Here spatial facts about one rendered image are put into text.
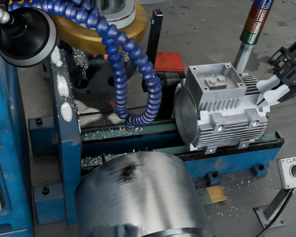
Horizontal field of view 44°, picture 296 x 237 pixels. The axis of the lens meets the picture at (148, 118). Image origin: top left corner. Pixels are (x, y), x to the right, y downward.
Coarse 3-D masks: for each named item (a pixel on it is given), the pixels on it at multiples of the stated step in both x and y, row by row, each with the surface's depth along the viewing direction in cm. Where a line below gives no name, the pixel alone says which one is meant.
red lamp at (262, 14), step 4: (252, 4) 117; (252, 8) 117; (256, 8) 116; (260, 8) 115; (268, 8) 115; (252, 12) 117; (256, 12) 116; (260, 12) 116; (264, 12) 116; (268, 12) 117; (252, 16) 118; (256, 16) 117; (260, 16) 117; (264, 16) 117; (256, 20) 118; (260, 20) 118; (264, 20) 118
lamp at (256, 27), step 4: (248, 16) 120; (248, 20) 120; (252, 20) 119; (248, 24) 121; (252, 24) 119; (256, 24) 119; (260, 24) 119; (248, 28) 121; (252, 28) 120; (256, 28) 120; (260, 28) 120; (252, 32) 121; (256, 32) 121
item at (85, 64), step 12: (60, 48) 99; (72, 60) 102; (84, 60) 100; (96, 60) 104; (108, 60) 105; (132, 60) 108; (72, 72) 105; (84, 72) 98; (96, 72) 107; (108, 72) 108; (132, 72) 112; (72, 84) 109; (84, 84) 109; (96, 84) 111; (108, 84) 112
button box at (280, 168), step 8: (272, 160) 86; (280, 160) 83; (288, 160) 84; (272, 168) 87; (280, 168) 84; (288, 168) 83; (272, 176) 87; (280, 176) 84; (288, 176) 83; (280, 184) 84; (288, 184) 83
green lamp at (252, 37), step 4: (244, 28) 123; (244, 32) 123; (248, 32) 122; (260, 32) 122; (244, 36) 124; (248, 36) 123; (252, 36) 122; (256, 36) 122; (244, 40) 124; (248, 40) 124; (252, 40) 123; (256, 40) 124
